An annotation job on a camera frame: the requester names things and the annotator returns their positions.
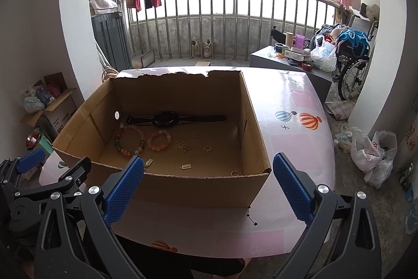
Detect dark blue smart watch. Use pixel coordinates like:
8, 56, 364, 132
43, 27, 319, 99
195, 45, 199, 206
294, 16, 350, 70
126, 111, 227, 128

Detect beige hat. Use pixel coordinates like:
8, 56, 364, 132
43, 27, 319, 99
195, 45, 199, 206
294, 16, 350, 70
360, 3, 381, 21

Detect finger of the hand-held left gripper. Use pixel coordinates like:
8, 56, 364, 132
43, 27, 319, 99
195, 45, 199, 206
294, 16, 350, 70
16, 148, 46, 173
16, 157, 92, 204

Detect grey side table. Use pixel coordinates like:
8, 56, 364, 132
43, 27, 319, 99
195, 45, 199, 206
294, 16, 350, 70
250, 45, 334, 103

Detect pink printed tablecloth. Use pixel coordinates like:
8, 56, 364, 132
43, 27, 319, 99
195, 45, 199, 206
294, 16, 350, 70
39, 66, 336, 258

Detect white printed plastic bag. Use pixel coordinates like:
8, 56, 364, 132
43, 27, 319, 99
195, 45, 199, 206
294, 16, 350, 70
310, 36, 338, 72

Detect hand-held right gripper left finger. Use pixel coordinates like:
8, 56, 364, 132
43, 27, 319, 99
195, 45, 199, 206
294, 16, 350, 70
34, 155, 146, 279

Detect small cardboard box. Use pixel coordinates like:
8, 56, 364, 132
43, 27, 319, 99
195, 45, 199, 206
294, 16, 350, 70
20, 71, 86, 142

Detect flat white box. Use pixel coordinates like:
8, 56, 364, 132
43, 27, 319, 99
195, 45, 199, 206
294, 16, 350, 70
284, 48, 311, 59

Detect striped cloth bundle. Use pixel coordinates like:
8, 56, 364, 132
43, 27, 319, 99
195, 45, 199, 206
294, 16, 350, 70
89, 0, 126, 16

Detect pink orange bead bracelet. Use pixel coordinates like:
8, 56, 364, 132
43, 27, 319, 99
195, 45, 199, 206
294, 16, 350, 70
148, 130, 172, 152

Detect metal bowl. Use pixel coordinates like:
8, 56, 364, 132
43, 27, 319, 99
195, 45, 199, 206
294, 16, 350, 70
25, 132, 43, 149

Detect clear plastic bag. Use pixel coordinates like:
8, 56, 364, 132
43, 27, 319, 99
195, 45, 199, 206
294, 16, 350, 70
364, 156, 394, 189
372, 130, 398, 155
351, 127, 386, 173

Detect multicolour bead bracelet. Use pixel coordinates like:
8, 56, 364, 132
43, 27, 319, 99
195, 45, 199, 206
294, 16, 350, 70
114, 125, 145, 156

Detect large cardboard box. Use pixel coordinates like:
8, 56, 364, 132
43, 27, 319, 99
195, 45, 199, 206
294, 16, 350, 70
51, 70, 272, 208

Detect purple cup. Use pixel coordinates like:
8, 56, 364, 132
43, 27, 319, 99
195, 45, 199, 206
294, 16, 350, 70
294, 35, 311, 50

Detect wheelchair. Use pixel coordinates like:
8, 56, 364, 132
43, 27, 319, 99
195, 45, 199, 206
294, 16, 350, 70
336, 14, 380, 102

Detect person's dark pants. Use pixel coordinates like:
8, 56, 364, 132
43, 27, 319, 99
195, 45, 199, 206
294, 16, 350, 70
114, 233, 249, 279

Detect checked paper sheet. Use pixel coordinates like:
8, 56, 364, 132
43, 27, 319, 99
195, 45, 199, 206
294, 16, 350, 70
325, 99, 355, 121

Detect grey cabinet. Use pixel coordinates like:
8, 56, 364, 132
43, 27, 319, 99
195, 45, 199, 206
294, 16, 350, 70
91, 12, 133, 71

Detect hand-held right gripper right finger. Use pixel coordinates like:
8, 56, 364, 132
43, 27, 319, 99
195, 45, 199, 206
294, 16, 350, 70
272, 153, 382, 279

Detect blue white plastic bag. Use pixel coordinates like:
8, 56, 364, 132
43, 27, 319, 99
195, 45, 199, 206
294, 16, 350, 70
22, 88, 45, 113

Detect pile of clothes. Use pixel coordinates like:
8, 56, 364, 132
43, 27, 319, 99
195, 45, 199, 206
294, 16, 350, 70
310, 23, 371, 49

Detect small framed panel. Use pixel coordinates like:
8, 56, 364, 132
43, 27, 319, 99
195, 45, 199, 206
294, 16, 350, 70
140, 49, 155, 68

